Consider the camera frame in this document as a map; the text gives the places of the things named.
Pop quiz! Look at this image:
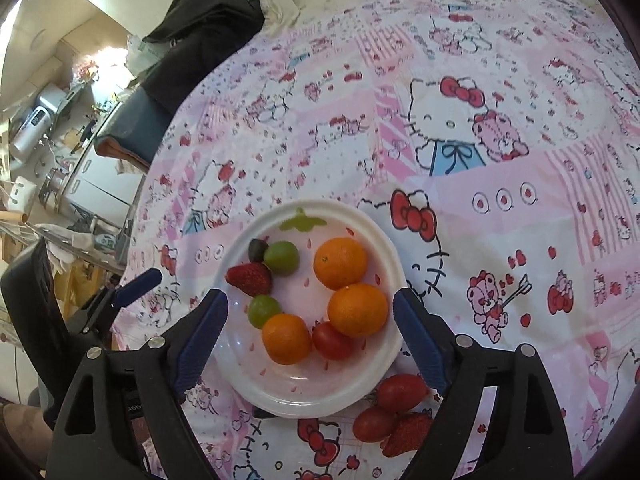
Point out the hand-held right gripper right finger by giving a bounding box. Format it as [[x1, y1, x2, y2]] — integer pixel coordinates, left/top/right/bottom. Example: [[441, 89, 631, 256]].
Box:
[[392, 287, 576, 480]]

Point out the black jacket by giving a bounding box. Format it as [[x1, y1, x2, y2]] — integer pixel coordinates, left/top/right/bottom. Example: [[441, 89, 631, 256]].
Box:
[[142, 0, 266, 116]]

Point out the metal wire rack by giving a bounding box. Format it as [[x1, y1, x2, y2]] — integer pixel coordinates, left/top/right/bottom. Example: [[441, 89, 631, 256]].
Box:
[[0, 220, 126, 273]]

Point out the white plastic bag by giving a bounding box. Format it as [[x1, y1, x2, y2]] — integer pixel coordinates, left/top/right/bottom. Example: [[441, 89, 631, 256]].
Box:
[[125, 32, 161, 68]]

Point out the person's left forearm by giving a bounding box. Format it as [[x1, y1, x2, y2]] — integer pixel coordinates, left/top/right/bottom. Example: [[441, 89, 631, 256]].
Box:
[[0, 400, 46, 461]]

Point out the red strawberry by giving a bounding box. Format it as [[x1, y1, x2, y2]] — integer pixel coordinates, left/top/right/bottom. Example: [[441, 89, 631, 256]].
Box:
[[381, 411, 435, 458], [225, 261, 274, 297]]

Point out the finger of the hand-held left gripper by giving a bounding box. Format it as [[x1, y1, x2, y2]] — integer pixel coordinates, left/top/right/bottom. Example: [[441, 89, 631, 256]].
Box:
[[75, 267, 164, 341]]

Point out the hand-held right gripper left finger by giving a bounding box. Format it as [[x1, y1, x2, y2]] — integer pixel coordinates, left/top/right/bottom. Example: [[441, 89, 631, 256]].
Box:
[[46, 287, 230, 480]]

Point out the green grape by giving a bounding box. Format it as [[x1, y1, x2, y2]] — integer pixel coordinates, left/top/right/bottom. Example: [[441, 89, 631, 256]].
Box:
[[248, 295, 282, 330], [263, 241, 301, 276]]

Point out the blue orange cushion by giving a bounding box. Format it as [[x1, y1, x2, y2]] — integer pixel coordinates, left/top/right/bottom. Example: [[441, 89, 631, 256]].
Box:
[[95, 92, 173, 171]]

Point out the red cherry tomato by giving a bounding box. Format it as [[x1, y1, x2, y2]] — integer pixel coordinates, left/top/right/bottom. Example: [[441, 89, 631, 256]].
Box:
[[312, 321, 355, 361], [376, 374, 431, 413], [352, 406, 399, 443]]

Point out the orange tangerine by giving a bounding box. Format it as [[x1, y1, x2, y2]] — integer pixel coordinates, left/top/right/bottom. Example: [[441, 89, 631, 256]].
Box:
[[313, 237, 368, 291], [327, 282, 389, 338], [261, 313, 313, 366]]

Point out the black chair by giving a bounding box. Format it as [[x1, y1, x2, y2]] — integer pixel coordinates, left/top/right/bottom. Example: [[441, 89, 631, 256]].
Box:
[[0, 240, 68, 413]]

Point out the white strawberry print plate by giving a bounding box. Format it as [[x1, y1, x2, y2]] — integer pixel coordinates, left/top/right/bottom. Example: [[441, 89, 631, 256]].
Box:
[[212, 199, 407, 418]]

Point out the pink cartoon printed blanket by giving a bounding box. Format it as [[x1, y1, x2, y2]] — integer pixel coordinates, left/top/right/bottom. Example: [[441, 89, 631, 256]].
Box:
[[107, 0, 640, 480]]

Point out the white kitchen cabinet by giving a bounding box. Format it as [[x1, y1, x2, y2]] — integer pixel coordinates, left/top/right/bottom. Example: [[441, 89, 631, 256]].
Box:
[[60, 145, 136, 226]]

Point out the white kitchen appliance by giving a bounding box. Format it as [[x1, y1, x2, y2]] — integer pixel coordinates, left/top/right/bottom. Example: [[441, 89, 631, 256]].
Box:
[[10, 105, 53, 161]]

